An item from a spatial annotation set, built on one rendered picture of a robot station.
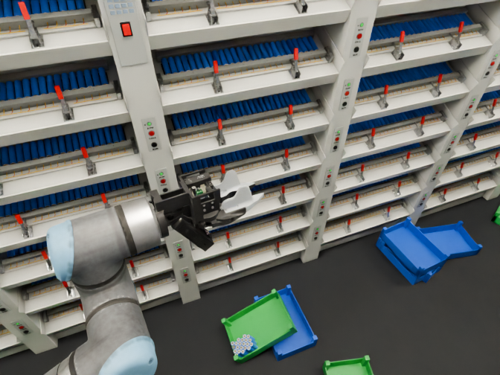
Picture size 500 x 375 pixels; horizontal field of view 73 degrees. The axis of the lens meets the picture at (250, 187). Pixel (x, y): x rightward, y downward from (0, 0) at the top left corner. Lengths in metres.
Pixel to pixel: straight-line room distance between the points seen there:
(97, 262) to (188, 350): 1.26
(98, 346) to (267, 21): 0.88
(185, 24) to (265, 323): 1.32
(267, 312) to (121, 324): 1.22
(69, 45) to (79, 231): 0.53
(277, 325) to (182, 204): 1.21
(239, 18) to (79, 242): 0.73
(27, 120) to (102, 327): 0.68
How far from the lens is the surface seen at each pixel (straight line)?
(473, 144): 2.18
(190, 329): 1.84
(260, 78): 1.16
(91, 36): 1.00
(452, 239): 2.43
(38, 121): 1.11
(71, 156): 1.22
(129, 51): 0.99
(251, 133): 1.25
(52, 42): 1.01
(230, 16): 1.05
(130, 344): 0.59
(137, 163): 1.18
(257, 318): 1.77
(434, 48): 1.55
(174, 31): 0.99
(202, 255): 1.63
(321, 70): 1.25
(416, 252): 2.15
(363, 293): 2.00
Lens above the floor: 1.67
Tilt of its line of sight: 44 degrees down
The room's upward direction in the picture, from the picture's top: straight up
